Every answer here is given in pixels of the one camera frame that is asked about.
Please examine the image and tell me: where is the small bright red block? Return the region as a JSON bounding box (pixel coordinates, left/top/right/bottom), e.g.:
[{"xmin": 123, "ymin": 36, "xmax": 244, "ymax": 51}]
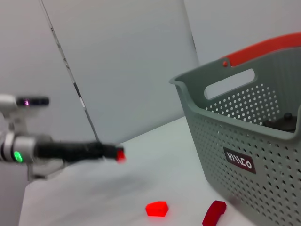
[{"xmin": 116, "ymin": 149, "xmax": 127, "ymax": 163}]

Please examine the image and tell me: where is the dark clay teapot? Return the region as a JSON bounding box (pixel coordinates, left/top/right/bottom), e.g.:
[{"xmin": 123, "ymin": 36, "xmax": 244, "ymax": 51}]
[{"xmin": 262, "ymin": 112, "xmax": 297, "ymax": 132}]

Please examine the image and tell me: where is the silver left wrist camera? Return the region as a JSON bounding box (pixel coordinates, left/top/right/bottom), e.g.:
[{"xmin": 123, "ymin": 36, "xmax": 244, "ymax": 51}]
[{"xmin": 0, "ymin": 94, "xmax": 50, "ymax": 113}]

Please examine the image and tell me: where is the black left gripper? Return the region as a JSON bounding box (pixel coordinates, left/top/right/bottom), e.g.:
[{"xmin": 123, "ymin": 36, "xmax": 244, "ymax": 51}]
[{"xmin": 35, "ymin": 140, "xmax": 125, "ymax": 163}]

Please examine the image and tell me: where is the dark red long brick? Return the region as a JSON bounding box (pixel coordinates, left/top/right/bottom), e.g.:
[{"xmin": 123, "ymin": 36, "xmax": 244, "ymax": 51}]
[{"xmin": 202, "ymin": 200, "xmax": 227, "ymax": 226}]

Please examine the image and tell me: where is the grey perforated storage bin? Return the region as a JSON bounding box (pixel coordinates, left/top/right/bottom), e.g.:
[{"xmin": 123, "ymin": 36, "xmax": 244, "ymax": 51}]
[{"xmin": 169, "ymin": 46, "xmax": 301, "ymax": 226}]

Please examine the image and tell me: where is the orange bin handle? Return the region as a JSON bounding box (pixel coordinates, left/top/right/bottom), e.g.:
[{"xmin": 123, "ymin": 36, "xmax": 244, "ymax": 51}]
[{"xmin": 222, "ymin": 32, "xmax": 301, "ymax": 68}]

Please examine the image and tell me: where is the bright red sloped block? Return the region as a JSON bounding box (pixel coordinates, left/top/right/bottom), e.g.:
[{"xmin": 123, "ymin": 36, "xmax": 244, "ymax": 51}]
[{"xmin": 145, "ymin": 200, "xmax": 169, "ymax": 218}]

